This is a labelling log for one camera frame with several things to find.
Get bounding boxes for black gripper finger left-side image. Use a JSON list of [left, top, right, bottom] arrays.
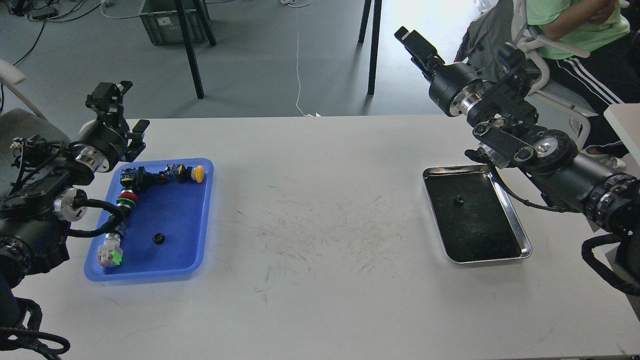
[[394, 26, 445, 84]]

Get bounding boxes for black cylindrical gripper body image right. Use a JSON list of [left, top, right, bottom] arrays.
[[429, 62, 483, 117]]

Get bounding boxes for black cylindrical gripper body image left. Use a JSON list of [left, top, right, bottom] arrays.
[[70, 121, 128, 173]]

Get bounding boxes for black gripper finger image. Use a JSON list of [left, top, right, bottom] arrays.
[[122, 120, 150, 163], [85, 80, 133, 135]]

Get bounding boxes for blue plastic tray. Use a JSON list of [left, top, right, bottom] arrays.
[[84, 158, 214, 281]]

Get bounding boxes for silver metal tray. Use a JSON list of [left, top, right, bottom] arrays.
[[422, 164, 533, 266]]

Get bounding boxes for grey backpack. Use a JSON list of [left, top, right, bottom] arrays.
[[454, 0, 515, 84]]

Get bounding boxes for red and green push buttons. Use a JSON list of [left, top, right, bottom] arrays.
[[115, 187, 139, 211]]

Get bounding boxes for black table leg right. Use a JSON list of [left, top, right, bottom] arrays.
[[358, 0, 383, 98]]

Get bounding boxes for black table leg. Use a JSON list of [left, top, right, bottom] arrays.
[[174, 0, 217, 100], [358, 0, 383, 98]]

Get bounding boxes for grey plastic crate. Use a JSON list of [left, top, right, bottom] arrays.
[[139, 0, 210, 46]]

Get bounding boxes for white office chair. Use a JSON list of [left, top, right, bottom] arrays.
[[510, 0, 596, 150]]

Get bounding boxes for black table leg left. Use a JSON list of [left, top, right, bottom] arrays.
[[174, 0, 217, 100]]

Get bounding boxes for seated person green shirt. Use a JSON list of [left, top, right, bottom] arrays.
[[526, 0, 640, 162]]

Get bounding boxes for black connector switch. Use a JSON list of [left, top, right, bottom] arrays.
[[119, 166, 162, 193]]

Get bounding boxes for yellow push button switch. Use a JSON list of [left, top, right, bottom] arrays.
[[158, 163, 206, 183]]

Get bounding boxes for blue black small switch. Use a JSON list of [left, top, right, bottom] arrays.
[[110, 219, 130, 239]]

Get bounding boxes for white green square switch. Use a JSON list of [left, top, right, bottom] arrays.
[[96, 233, 123, 268]]

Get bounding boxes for white floor cable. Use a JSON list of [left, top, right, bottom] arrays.
[[280, 0, 322, 118]]

